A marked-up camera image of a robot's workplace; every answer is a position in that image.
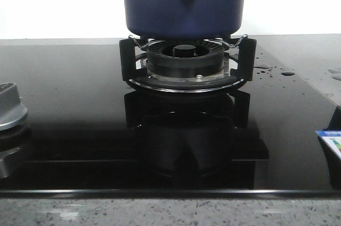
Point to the dark blue cooking pot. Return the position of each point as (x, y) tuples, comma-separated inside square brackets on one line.
[(183, 19)]

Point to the black pot support grate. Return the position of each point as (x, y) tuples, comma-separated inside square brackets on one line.
[(239, 54)]

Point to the black gas burner head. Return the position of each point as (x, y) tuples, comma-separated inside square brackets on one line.
[(178, 59)]

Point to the black glass gas cooktop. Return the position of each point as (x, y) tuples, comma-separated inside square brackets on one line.
[(90, 135)]

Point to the silver stove control knob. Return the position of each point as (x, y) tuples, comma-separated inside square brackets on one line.
[(13, 112)]

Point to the blue energy label sticker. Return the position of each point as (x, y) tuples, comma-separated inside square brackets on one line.
[(332, 139)]

